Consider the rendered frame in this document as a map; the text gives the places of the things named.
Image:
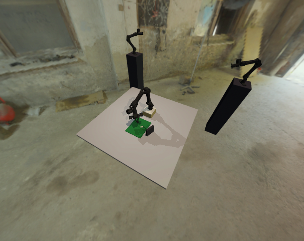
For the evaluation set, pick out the green circuit board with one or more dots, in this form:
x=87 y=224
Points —
x=138 y=129

